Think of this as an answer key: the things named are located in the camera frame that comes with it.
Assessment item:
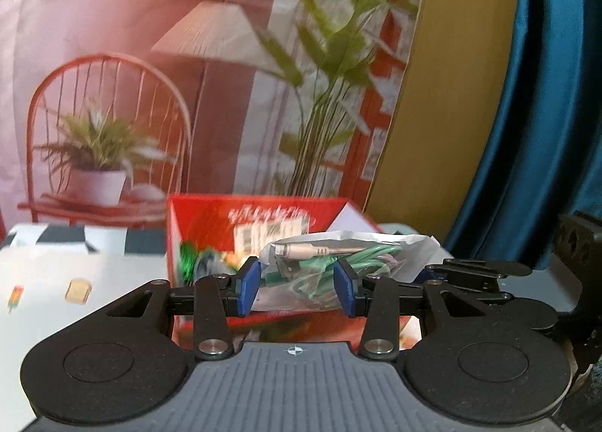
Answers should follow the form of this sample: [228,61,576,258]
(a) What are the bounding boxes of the red strawberry cardboard box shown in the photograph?
[166,193,379,350]

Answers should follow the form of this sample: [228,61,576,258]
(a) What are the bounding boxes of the clear bag green cables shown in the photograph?
[255,228,443,313]

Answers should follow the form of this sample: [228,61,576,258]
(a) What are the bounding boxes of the printed living room backdrop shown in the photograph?
[0,0,434,236]

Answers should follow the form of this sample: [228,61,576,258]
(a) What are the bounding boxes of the patterned white tablecloth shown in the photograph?
[1,223,167,431]

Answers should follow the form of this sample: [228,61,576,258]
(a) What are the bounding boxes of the wooden wall panel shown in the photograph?
[365,0,517,240]

